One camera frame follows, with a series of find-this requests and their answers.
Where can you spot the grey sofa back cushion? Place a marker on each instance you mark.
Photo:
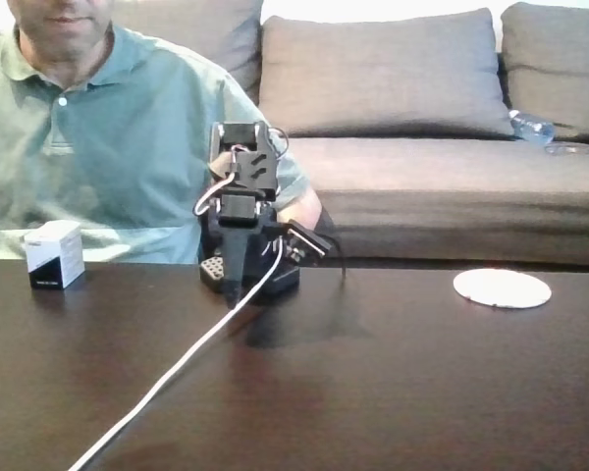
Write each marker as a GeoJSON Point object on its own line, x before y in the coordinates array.
{"type": "Point", "coordinates": [211, 34]}
{"type": "Point", "coordinates": [554, 64]}
{"type": "Point", "coordinates": [383, 73]}

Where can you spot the white round disc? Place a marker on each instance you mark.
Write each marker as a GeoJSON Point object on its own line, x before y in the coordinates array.
{"type": "Point", "coordinates": [502, 288]}

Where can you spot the clear plastic water bottle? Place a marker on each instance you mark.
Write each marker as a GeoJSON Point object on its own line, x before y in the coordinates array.
{"type": "Point", "coordinates": [530, 126]}

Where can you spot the white and black servo box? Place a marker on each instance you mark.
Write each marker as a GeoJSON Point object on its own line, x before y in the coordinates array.
{"type": "Point", "coordinates": [54, 255]}

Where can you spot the person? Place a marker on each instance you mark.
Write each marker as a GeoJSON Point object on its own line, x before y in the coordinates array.
{"type": "Point", "coordinates": [103, 147]}

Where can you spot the grey fabric sofa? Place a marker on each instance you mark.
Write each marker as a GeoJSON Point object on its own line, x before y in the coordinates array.
{"type": "Point", "coordinates": [446, 206]}

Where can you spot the clear plastic wrapper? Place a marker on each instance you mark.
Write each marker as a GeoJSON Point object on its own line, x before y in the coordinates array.
{"type": "Point", "coordinates": [569, 149]}

